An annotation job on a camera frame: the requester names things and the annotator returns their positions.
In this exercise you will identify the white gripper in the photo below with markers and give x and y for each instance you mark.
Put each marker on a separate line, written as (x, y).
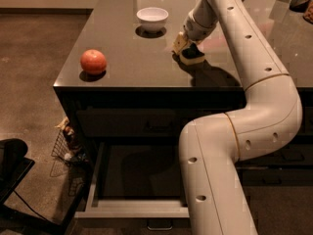
(195, 32)

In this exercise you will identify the green and yellow sponge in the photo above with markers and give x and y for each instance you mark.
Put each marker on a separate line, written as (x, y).
(191, 55)

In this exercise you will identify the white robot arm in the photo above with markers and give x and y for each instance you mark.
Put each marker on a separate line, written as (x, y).
(210, 146)

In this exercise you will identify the dark drawer cabinet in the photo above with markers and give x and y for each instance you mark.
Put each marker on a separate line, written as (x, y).
(142, 74)

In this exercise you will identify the closed top drawer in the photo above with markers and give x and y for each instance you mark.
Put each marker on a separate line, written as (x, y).
(132, 122)

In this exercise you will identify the open middle drawer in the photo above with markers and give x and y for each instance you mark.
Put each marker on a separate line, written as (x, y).
(136, 186)

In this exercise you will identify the white bowl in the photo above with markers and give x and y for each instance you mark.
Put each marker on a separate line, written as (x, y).
(152, 19)

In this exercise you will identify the red apple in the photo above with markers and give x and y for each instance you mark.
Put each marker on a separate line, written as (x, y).
(93, 62)

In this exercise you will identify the black chair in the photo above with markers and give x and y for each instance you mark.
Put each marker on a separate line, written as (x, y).
(14, 166)

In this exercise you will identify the wire basket with items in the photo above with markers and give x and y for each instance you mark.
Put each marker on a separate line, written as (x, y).
(67, 148)

